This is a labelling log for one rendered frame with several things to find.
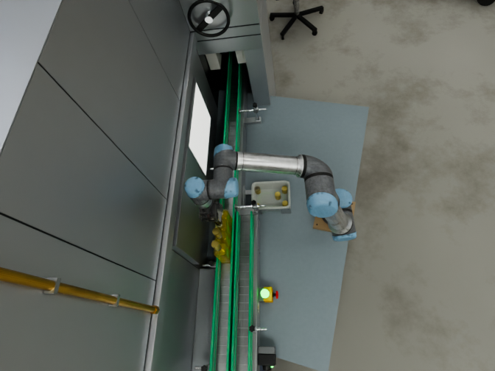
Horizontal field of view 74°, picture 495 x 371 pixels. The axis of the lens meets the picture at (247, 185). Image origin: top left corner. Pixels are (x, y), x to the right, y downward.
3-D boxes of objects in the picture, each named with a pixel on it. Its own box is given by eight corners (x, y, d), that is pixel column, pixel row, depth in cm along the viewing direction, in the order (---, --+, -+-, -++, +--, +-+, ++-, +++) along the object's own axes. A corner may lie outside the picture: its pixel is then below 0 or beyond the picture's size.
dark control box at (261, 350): (259, 346, 163) (258, 346, 156) (275, 346, 162) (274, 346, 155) (259, 364, 160) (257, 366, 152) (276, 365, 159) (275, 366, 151)
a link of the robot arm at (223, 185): (235, 165, 122) (206, 168, 124) (236, 192, 117) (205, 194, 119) (239, 174, 129) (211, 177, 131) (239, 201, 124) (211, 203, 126)
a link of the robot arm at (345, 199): (346, 196, 179) (351, 185, 167) (350, 218, 173) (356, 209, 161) (324, 196, 179) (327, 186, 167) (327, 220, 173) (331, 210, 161)
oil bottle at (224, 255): (222, 253, 173) (213, 241, 154) (233, 252, 173) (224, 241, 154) (222, 263, 171) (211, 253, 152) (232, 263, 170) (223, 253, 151)
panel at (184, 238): (207, 117, 202) (190, 77, 172) (211, 117, 202) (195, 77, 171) (194, 264, 163) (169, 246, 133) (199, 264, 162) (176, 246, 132)
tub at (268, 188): (253, 188, 201) (251, 182, 194) (289, 186, 198) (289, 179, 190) (253, 214, 194) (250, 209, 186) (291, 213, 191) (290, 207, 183)
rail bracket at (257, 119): (243, 124, 220) (237, 102, 200) (268, 122, 217) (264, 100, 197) (242, 130, 218) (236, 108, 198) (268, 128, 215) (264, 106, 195)
